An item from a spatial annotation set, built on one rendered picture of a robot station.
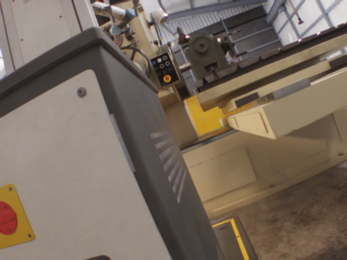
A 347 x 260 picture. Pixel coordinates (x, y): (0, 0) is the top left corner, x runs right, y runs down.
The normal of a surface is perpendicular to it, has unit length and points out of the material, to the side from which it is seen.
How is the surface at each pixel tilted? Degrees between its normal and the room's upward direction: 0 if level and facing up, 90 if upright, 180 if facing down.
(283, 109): 90
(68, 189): 90
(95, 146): 90
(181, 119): 90
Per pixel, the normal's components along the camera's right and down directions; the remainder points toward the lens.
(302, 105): -0.14, 0.01
